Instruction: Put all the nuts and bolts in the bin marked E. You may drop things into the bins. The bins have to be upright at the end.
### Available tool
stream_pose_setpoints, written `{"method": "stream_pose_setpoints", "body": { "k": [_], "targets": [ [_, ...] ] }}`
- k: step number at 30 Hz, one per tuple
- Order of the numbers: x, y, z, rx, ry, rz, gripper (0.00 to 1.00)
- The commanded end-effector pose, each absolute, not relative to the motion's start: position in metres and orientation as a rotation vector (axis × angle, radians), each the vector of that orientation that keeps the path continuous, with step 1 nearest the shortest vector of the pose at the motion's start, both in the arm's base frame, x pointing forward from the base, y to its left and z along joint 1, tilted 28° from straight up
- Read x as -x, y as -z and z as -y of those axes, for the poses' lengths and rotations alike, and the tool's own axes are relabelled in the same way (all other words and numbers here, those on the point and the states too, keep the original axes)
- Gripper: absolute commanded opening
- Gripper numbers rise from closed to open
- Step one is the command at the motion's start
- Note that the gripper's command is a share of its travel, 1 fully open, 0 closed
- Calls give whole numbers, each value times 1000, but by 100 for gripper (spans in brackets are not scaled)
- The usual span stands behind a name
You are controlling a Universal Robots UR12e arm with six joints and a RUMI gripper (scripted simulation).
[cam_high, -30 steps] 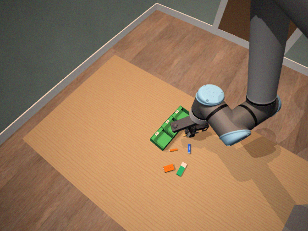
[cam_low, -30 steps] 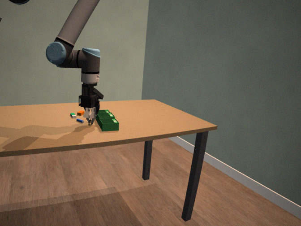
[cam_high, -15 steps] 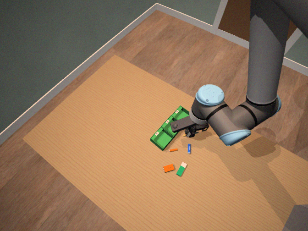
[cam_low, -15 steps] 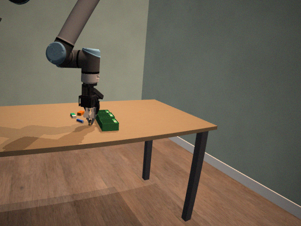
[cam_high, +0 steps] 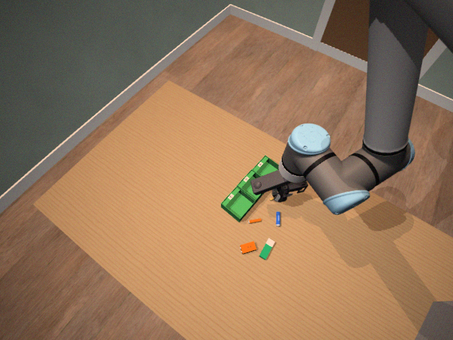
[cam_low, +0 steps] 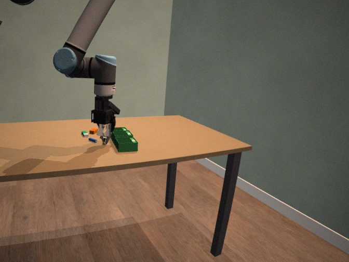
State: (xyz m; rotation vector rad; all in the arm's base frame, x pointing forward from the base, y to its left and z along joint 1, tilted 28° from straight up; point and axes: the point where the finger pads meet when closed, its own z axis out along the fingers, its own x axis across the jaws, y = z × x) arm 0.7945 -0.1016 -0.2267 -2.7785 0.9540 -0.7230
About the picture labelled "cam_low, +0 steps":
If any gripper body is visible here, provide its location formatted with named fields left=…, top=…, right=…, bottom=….
left=91, top=95, right=114, bottom=125

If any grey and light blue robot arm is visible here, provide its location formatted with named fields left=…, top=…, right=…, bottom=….
left=53, top=0, right=117, bottom=97

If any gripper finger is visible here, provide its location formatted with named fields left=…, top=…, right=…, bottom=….
left=103, top=116, right=116, bottom=144
left=97, top=124, right=105, bottom=142

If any green rack of bins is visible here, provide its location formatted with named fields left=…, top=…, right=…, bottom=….
left=111, top=127, right=138, bottom=152

